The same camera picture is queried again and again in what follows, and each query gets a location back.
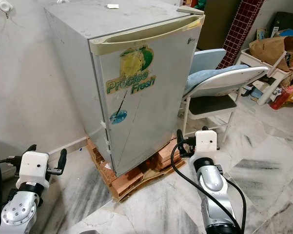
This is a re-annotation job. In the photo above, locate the grey mini fridge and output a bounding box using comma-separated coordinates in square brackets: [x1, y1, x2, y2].
[44, 0, 205, 177]

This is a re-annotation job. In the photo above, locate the brown paper bag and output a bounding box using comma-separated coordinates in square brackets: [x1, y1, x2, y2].
[249, 35, 293, 69]

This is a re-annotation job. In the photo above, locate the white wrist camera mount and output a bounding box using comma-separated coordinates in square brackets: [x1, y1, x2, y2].
[195, 129, 218, 159]
[18, 151, 51, 189]

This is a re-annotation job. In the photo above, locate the white oval board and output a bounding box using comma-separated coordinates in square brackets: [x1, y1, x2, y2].
[185, 66, 269, 99]

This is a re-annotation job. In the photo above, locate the small white table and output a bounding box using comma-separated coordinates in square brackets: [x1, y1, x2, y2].
[234, 48, 293, 106]

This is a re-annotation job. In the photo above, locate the white metal folding chair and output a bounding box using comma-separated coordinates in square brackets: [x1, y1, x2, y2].
[180, 49, 269, 142]

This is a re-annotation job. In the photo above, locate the black box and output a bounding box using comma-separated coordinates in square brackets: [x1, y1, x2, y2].
[270, 10, 293, 35]

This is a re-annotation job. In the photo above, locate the red packet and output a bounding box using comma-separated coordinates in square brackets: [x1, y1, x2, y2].
[269, 86, 293, 111]

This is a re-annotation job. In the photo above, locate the light blue cushion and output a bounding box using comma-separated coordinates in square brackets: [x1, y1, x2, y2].
[184, 49, 250, 96]

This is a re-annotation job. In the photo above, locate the small blue round sticker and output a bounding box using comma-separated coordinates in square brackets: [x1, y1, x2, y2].
[110, 110, 128, 125]

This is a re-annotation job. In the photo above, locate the green Precise Fresh sticker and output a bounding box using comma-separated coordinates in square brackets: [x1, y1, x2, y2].
[106, 45, 156, 96]

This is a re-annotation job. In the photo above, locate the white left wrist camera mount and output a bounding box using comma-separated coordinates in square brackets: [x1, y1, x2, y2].
[18, 151, 51, 189]

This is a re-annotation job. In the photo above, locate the wooden base board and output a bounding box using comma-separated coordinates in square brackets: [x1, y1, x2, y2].
[112, 160, 186, 203]

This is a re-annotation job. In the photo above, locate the red brick row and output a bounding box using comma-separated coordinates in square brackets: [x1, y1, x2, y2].
[87, 136, 117, 185]

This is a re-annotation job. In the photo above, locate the red mesh grid panel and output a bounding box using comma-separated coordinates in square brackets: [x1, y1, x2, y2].
[218, 0, 266, 69]

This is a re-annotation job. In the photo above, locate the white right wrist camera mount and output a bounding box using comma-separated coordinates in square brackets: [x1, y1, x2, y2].
[195, 129, 218, 159]

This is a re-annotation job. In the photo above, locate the white wall hook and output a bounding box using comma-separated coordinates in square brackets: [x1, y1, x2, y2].
[0, 0, 14, 20]

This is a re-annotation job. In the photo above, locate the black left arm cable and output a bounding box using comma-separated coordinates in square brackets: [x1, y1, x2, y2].
[0, 155, 20, 215]

